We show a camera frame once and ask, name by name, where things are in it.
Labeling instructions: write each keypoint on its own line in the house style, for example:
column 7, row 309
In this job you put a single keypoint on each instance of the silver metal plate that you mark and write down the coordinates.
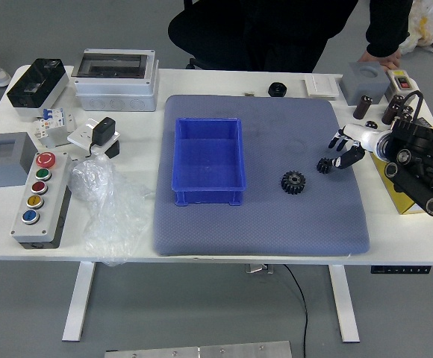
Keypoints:
column 201, row 350

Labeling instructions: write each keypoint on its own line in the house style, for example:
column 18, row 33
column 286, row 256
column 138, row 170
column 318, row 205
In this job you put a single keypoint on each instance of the yellow and white cardboard box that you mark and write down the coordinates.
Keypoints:
column 399, row 201

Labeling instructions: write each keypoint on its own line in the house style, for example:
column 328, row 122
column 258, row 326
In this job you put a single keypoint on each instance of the grey five-button control box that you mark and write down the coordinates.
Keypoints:
column 37, row 209

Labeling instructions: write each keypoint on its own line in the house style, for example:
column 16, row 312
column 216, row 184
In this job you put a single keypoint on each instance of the black capacitor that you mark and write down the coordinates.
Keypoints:
column 370, row 124

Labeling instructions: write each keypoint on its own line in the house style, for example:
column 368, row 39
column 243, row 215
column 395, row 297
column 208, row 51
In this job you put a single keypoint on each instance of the grey box with round hole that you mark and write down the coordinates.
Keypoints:
column 362, row 84

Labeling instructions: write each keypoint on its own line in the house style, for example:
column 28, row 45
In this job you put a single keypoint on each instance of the black-lidded white enclosure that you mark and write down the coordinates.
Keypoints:
column 37, row 84

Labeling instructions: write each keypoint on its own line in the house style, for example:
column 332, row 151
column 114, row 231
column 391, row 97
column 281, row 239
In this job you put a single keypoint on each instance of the small black box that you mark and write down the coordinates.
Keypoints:
column 427, row 123

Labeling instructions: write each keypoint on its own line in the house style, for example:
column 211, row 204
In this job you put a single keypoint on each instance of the white table leg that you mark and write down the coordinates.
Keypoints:
column 345, row 302
column 78, row 302

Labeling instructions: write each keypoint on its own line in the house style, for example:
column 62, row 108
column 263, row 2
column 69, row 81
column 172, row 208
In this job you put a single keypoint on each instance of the blue-grey mat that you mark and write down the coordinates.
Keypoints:
column 276, row 231

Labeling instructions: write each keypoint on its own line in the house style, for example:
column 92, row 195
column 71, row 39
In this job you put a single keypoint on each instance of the small white bracket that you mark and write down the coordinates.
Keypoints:
column 71, row 123

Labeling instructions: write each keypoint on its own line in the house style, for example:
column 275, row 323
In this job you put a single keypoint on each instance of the grey cube with square hole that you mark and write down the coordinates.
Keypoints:
column 18, row 168

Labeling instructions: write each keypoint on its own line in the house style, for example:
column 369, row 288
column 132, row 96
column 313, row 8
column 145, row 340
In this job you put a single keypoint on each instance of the black power adapter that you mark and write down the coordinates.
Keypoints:
column 102, row 130

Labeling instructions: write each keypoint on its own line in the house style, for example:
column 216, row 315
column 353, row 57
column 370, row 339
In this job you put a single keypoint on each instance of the person's left hand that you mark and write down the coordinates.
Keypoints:
column 388, row 61

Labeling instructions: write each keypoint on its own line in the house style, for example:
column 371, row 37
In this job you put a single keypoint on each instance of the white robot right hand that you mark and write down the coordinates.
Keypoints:
column 362, row 136

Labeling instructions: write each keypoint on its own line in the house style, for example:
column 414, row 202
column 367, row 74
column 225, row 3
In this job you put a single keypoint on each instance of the white wall socket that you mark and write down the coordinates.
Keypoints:
column 80, row 136

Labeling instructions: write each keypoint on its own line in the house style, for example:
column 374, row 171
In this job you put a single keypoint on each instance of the grey enclosure with clear lid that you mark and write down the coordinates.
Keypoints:
column 115, row 89

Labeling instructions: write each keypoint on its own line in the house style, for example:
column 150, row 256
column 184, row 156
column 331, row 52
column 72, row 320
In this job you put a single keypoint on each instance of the white and blue circuit breaker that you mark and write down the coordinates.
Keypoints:
column 50, row 125

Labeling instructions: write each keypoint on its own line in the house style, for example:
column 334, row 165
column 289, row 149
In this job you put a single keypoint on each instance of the clear plastic bag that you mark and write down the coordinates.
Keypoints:
column 104, row 209

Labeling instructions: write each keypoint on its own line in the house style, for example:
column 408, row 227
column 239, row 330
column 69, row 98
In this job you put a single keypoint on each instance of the black hex nut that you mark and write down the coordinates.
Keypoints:
column 277, row 88

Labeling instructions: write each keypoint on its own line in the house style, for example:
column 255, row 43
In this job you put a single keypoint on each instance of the white wall switch plate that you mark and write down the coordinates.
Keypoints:
column 321, row 85

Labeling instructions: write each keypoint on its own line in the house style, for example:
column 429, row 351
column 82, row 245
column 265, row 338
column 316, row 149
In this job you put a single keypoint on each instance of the blue plastic box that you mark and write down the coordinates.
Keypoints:
column 207, row 160

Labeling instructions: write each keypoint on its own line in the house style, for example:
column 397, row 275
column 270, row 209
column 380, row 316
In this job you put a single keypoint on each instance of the black office chair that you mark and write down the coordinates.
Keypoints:
column 194, row 30

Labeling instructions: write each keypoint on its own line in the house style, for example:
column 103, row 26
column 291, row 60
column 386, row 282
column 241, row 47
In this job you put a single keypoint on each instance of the black table control panel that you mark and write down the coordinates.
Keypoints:
column 400, row 269

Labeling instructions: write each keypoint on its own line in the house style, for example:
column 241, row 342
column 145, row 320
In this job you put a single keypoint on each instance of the person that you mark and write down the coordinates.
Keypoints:
column 295, row 30

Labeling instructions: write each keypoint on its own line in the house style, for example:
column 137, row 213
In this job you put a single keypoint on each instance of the big black gear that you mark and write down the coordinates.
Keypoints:
column 292, row 182

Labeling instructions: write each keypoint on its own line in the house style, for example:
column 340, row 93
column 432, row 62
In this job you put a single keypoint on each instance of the small black gear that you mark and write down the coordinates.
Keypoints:
column 323, row 166

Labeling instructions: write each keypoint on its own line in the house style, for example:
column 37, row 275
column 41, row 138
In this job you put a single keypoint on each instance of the grey red-black switch box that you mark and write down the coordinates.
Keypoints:
column 403, row 84

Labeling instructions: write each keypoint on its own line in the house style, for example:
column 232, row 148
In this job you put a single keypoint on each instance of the silver under-table bracket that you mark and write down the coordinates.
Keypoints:
column 259, row 268

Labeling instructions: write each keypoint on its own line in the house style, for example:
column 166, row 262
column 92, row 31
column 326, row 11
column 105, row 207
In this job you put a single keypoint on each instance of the small black block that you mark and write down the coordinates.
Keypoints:
column 113, row 150

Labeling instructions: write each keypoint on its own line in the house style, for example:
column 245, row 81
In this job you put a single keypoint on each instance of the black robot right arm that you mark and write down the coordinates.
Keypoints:
column 422, row 164

